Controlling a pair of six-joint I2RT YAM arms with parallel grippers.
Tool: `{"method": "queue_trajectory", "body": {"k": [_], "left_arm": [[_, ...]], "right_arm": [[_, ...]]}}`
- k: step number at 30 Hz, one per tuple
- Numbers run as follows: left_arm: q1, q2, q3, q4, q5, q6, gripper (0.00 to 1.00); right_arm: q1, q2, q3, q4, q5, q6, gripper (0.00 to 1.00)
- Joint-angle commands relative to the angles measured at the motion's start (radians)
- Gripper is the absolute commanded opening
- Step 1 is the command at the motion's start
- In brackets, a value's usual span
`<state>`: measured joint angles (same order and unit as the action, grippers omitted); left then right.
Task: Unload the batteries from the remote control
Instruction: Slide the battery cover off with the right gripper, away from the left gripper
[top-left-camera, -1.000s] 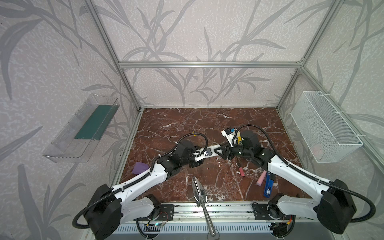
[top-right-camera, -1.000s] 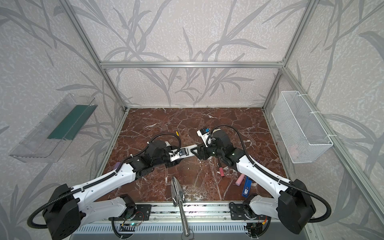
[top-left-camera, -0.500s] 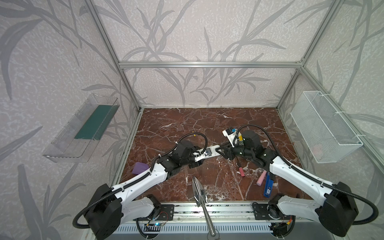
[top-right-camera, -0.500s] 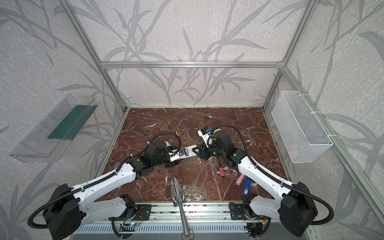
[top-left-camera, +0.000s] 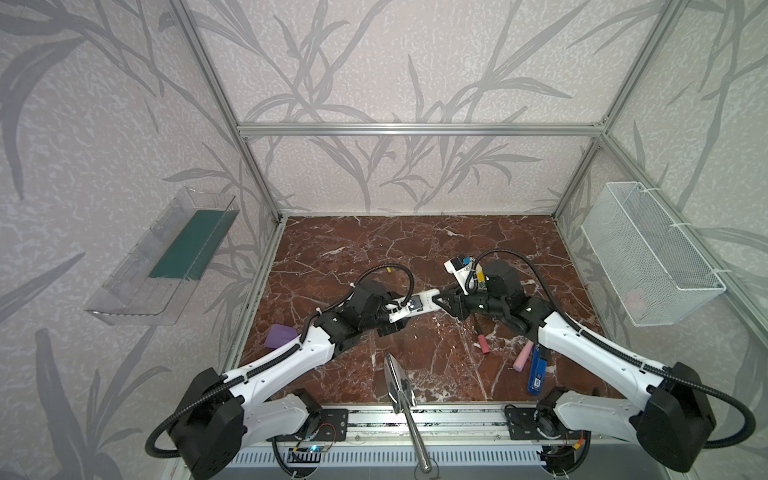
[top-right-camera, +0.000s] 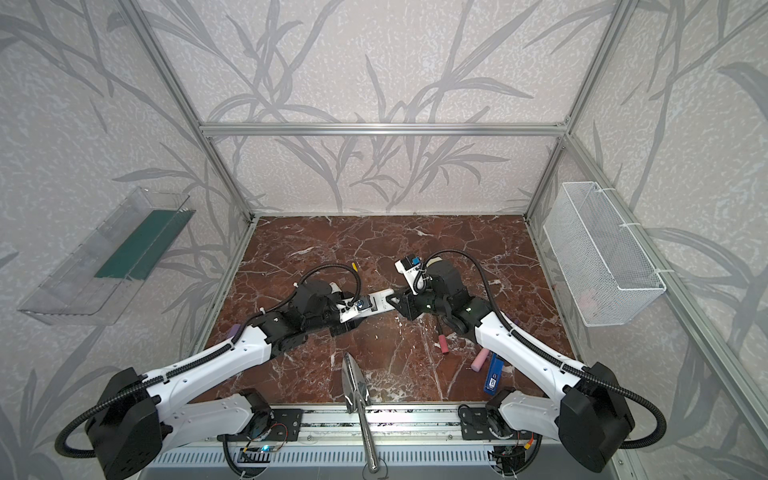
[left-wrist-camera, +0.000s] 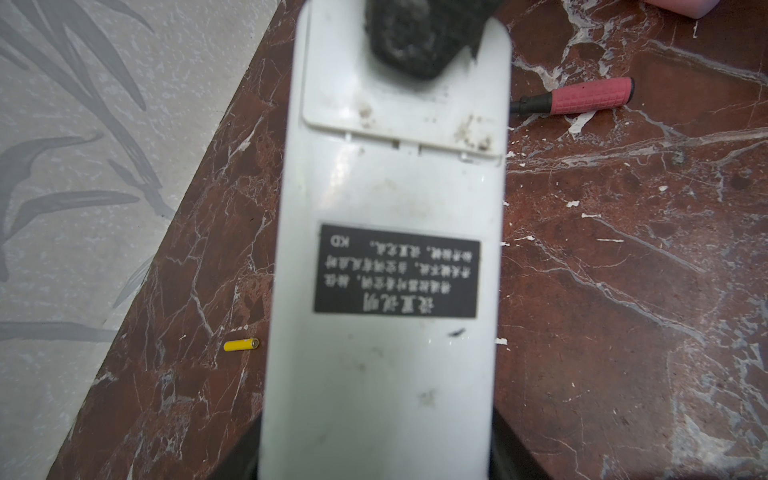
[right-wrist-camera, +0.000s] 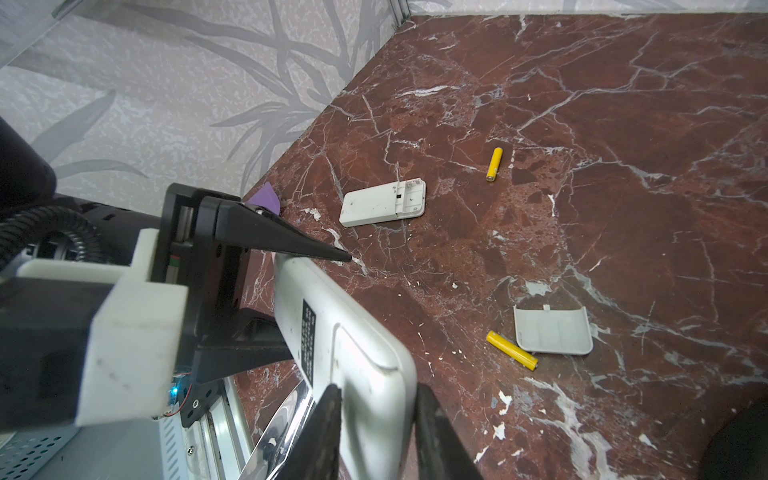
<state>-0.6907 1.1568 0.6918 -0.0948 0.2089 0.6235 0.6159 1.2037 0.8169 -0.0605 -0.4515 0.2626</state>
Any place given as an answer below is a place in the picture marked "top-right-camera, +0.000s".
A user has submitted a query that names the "red white remote control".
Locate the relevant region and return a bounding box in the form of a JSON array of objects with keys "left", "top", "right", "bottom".
[{"left": 338, "top": 289, "right": 395, "bottom": 324}]

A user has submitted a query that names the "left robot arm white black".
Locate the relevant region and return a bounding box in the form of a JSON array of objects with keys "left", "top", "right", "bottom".
[{"left": 54, "top": 280, "right": 366, "bottom": 479}]

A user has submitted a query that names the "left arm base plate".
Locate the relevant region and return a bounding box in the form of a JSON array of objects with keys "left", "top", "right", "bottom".
[{"left": 250, "top": 408, "right": 304, "bottom": 442}]

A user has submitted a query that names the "red handled screwdriver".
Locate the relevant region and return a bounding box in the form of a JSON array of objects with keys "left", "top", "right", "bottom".
[{"left": 435, "top": 319, "right": 450, "bottom": 355}]

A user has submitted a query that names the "white wire basket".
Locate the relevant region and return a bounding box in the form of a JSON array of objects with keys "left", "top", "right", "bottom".
[{"left": 544, "top": 181, "right": 666, "bottom": 327}]

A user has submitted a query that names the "purple object left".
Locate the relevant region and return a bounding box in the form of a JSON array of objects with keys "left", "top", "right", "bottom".
[{"left": 225, "top": 324, "right": 242, "bottom": 339}]

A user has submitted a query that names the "blue lighter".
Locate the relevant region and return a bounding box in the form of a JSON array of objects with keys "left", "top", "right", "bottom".
[{"left": 484, "top": 353, "right": 504, "bottom": 396}]

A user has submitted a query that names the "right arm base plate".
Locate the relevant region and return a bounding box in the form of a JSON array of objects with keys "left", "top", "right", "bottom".
[{"left": 457, "top": 404, "right": 538, "bottom": 442}]

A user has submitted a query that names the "metal camera pole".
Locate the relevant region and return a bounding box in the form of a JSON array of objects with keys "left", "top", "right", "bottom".
[{"left": 342, "top": 352, "right": 381, "bottom": 473}]

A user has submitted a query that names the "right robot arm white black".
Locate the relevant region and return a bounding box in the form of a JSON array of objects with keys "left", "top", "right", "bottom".
[{"left": 390, "top": 255, "right": 667, "bottom": 473}]

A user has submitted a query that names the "clear plastic wall shelf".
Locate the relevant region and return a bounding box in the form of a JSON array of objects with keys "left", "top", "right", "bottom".
[{"left": 18, "top": 187, "right": 195, "bottom": 326}]

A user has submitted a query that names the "pink cylinder right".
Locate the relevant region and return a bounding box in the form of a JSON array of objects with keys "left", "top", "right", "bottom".
[{"left": 470, "top": 348, "right": 490, "bottom": 372}]

